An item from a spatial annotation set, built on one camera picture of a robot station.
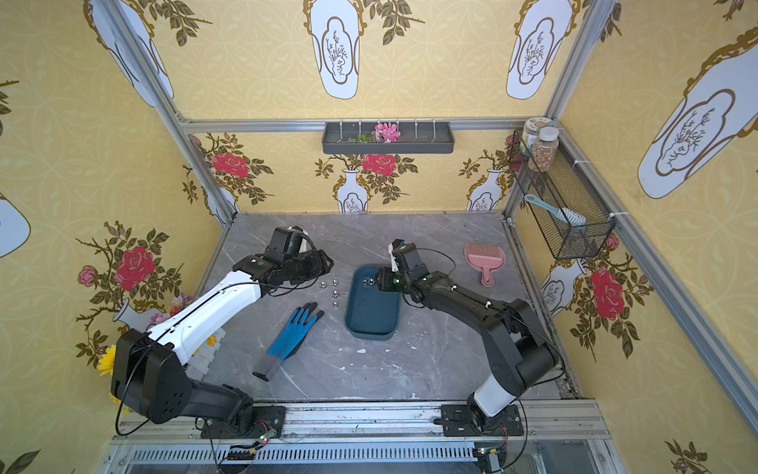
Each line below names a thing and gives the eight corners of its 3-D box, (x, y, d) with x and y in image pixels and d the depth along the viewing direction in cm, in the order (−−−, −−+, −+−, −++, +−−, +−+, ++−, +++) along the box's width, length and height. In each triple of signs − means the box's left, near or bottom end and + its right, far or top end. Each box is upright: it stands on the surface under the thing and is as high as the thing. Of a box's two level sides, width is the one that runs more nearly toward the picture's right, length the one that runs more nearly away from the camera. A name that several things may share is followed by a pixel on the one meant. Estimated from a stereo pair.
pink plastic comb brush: (471, 286, 101) (473, 282, 99) (462, 247, 112) (464, 243, 110) (511, 286, 101) (513, 282, 99) (498, 247, 112) (500, 243, 110)
